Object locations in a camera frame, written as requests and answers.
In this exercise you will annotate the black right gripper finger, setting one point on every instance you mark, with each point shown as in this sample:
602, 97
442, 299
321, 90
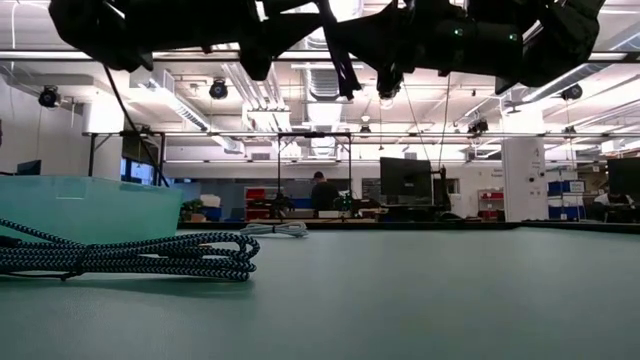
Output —
380, 35

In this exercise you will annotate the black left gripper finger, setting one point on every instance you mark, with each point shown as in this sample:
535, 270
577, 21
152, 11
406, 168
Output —
295, 30

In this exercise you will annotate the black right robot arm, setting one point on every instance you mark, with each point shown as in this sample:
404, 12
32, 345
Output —
560, 40

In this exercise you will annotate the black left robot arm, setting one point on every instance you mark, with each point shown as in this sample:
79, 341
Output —
100, 30

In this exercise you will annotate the black computer monitor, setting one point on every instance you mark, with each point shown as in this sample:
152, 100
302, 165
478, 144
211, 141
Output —
29, 167
405, 180
625, 177

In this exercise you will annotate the white square column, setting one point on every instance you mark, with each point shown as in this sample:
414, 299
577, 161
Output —
525, 180

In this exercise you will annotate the red bin shelf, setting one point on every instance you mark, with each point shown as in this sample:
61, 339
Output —
492, 200
257, 197

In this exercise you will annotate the person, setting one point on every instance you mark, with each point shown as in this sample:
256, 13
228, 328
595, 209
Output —
324, 192
615, 200

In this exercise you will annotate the blue storage bin rack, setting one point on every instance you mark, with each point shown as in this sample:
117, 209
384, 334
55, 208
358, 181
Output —
565, 197

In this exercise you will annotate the green potted plant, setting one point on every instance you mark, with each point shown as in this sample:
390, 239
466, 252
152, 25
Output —
192, 206

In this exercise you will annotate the teal transparent plastic bin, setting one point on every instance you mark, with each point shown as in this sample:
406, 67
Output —
90, 210

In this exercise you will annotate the teal table mat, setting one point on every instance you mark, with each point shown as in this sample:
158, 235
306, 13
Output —
400, 310

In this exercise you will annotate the silver ventilation duct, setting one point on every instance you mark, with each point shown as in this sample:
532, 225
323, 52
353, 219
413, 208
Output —
325, 125

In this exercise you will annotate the black frame workstation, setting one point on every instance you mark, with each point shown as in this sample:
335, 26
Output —
278, 175
91, 155

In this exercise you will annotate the black aluminium rig frame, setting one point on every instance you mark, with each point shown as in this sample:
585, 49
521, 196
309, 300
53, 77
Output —
400, 225

